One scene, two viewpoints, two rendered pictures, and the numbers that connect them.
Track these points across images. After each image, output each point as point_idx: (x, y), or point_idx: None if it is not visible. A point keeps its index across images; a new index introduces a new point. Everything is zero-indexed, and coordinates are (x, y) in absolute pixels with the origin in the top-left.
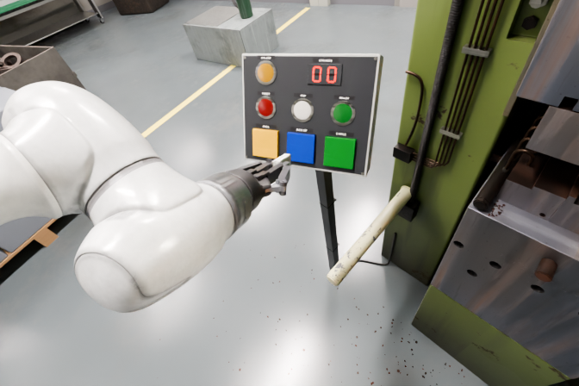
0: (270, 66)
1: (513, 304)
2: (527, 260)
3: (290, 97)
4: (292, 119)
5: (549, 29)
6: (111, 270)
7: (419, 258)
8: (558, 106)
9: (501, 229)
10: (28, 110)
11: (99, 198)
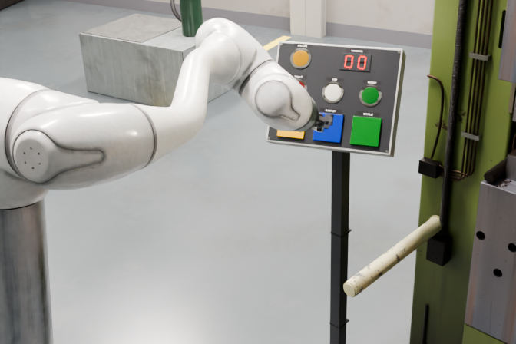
0: (305, 53)
1: None
2: None
3: (322, 81)
4: (322, 100)
5: (504, 33)
6: (281, 87)
7: (458, 342)
8: None
9: (507, 198)
10: (226, 27)
11: (259, 70)
